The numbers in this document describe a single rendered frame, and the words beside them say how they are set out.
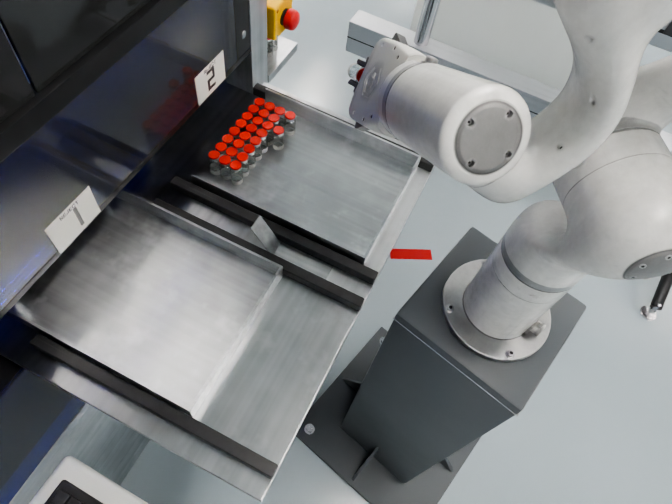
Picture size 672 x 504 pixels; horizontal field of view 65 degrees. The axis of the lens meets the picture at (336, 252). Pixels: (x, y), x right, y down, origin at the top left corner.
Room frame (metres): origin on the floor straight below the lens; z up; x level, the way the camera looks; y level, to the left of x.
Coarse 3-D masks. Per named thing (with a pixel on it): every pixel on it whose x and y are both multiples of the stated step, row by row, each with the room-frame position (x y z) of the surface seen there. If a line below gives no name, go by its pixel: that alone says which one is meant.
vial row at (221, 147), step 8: (256, 104) 0.74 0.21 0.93; (264, 104) 0.74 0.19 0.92; (248, 112) 0.71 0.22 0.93; (256, 112) 0.72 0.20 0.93; (240, 120) 0.69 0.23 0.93; (248, 120) 0.69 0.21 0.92; (232, 128) 0.66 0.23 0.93; (240, 128) 0.67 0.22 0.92; (224, 136) 0.64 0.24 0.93; (232, 136) 0.64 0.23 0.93; (216, 144) 0.62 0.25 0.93; (224, 144) 0.62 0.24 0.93; (232, 144) 0.64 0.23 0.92; (216, 152) 0.60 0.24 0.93; (224, 152) 0.61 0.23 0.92; (216, 160) 0.59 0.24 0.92; (216, 168) 0.58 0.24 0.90
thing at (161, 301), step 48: (96, 240) 0.40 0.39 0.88; (144, 240) 0.42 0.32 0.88; (192, 240) 0.44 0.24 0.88; (48, 288) 0.30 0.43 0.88; (96, 288) 0.32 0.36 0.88; (144, 288) 0.34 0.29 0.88; (192, 288) 0.35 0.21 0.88; (240, 288) 0.37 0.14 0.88; (48, 336) 0.23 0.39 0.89; (96, 336) 0.24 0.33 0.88; (144, 336) 0.26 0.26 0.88; (192, 336) 0.27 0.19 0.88; (240, 336) 0.28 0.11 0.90; (144, 384) 0.18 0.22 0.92; (192, 384) 0.20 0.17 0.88
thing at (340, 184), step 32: (320, 128) 0.75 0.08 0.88; (352, 128) 0.74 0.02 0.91; (288, 160) 0.65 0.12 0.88; (320, 160) 0.67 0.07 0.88; (352, 160) 0.69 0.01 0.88; (384, 160) 0.70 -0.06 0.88; (416, 160) 0.70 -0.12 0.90; (224, 192) 0.53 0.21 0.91; (256, 192) 0.56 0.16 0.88; (288, 192) 0.58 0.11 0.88; (320, 192) 0.59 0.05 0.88; (352, 192) 0.61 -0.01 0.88; (384, 192) 0.63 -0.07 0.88; (288, 224) 0.49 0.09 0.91; (320, 224) 0.52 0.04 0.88; (352, 224) 0.54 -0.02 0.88; (384, 224) 0.53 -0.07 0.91; (352, 256) 0.46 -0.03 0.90
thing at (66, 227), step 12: (84, 192) 0.38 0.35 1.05; (72, 204) 0.36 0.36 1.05; (84, 204) 0.38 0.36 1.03; (96, 204) 0.39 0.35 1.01; (60, 216) 0.34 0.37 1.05; (72, 216) 0.35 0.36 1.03; (84, 216) 0.37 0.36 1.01; (48, 228) 0.32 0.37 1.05; (60, 228) 0.33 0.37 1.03; (72, 228) 0.35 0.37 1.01; (84, 228) 0.36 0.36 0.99; (60, 240) 0.32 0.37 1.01; (72, 240) 0.34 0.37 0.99; (60, 252) 0.31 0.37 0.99
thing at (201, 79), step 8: (216, 56) 0.70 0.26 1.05; (208, 64) 0.68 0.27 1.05; (216, 64) 0.70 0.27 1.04; (200, 72) 0.66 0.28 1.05; (216, 72) 0.70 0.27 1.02; (224, 72) 0.72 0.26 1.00; (200, 80) 0.65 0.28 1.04; (216, 80) 0.69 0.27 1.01; (200, 88) 0.65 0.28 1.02; (200, 96) 0.65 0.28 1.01; (200, 104) 0.64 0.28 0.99
